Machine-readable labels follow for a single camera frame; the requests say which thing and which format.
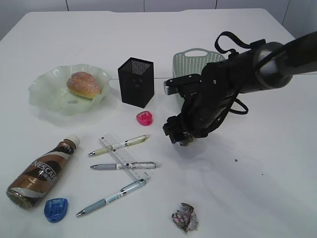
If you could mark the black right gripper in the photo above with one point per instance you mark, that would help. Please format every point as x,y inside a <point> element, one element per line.
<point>221,82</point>

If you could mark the small paper ball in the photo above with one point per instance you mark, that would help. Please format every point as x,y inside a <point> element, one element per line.
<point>186,139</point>

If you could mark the large paper ball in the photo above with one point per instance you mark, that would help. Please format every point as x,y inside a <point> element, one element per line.
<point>185,218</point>

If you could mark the golden bread roll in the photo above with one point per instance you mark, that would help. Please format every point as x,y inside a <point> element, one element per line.
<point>83,84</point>

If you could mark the brown Nescafe coffee bottle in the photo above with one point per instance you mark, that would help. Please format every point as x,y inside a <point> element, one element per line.
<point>32,185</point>

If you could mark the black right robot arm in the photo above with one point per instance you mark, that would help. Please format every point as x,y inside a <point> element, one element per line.
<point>267,66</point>

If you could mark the pink pencil sharpener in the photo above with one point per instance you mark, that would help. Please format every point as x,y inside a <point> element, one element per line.
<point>144,118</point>

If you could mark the cream grip pen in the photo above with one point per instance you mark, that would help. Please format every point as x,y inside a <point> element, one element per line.
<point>130,142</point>

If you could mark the black mesh pen holder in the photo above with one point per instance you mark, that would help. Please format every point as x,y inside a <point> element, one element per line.
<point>136,80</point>

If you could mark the blue grey grip pen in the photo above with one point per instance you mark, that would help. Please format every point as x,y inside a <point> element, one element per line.
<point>105,201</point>

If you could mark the green plastic woven basket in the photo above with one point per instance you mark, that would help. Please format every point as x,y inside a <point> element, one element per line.
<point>187,69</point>

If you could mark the pale green wavy plate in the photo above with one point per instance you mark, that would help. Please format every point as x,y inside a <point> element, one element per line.
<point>50,92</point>

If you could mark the blue pencil sharpener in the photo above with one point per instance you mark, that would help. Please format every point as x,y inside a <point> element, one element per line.
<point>55,209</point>

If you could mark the clear plastic ruler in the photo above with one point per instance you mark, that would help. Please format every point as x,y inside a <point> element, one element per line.
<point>121,156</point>

